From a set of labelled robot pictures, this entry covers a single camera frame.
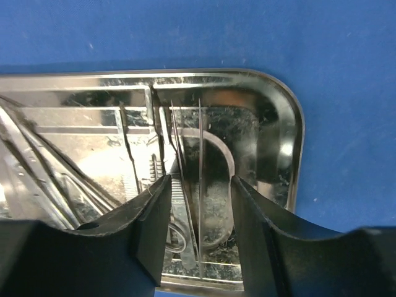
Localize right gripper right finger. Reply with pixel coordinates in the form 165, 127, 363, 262
231, 176, 395, 296

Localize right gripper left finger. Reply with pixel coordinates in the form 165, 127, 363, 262
1, 175, 171, 296

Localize steel surgical scissors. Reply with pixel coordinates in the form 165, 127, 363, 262
1, 97, 121, 230

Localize broad steel tweezers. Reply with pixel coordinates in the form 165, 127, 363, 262
149, 86, 198, 270

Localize blue surgical drape cloth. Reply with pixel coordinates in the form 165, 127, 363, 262
1, 1, 395, 233

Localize steel surgical forceps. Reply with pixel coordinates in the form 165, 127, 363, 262
119, 102, 142, 194

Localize silver instrument tray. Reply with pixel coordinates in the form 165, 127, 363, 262
1, 69, 304, 296

